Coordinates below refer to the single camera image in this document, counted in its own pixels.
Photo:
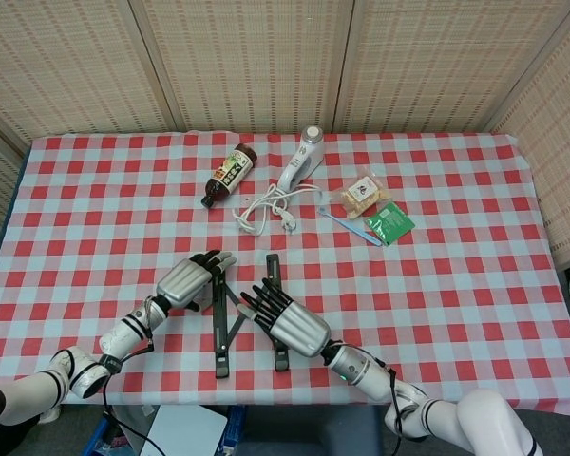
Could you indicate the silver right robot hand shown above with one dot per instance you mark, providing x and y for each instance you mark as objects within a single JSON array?
[{"x": 299, "y": 330}]

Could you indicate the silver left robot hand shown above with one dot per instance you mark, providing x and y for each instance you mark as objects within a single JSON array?
[{"x": 183, "y": 282}]

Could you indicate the black folding stand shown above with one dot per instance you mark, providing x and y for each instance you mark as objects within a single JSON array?
[{"x": 222, "y": 342}]

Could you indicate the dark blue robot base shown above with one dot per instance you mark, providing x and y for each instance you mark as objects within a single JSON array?
[{"x": 309, "y": 432}]

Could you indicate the red white checkered tablecloth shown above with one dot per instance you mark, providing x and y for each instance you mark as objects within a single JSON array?
[{"x": 100, "y": 228}]

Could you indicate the light blue toothbrush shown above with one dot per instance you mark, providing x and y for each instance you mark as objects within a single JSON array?
[{"x": 356, "y": 229}]

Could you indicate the brown tea bottle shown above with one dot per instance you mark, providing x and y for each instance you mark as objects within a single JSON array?
[{"x": 230, "y": 173}]

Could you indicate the green foil packet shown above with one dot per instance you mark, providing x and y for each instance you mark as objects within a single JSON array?
[{"x": 389, "y": 223}]

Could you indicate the white flat board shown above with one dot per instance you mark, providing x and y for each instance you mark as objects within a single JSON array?
[{"x": 185, "y": 430}]

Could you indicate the clear snack bag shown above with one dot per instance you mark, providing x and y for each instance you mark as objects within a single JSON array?
[{"x": 361, "y": 195}]

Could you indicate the white handheld garment steamer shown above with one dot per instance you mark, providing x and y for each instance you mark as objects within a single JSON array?
[{"x": 304, "y": 157}]

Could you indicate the blue plastic crate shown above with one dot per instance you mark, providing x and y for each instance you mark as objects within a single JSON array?
[{"x": 100, "y": 439}]

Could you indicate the woven bamboo folding screen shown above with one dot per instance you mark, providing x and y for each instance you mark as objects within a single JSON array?
[{"x": 266, "y": 57}]

